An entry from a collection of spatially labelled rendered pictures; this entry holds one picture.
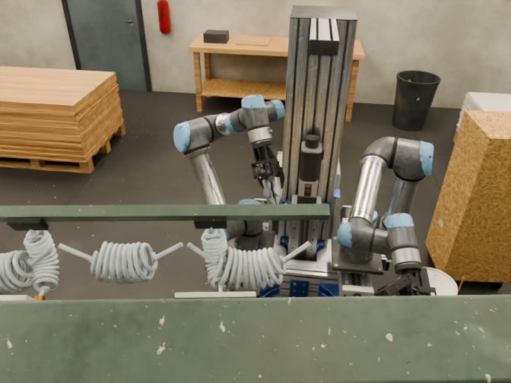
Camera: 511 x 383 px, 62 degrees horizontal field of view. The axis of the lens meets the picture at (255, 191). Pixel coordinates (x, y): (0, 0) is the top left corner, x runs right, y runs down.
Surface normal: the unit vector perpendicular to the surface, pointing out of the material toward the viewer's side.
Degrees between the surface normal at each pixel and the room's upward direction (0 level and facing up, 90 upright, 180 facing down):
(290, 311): 30
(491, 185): 90
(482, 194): 90
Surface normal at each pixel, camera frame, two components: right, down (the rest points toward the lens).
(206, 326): 0.03, -0.44
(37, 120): -0.12, 0.55
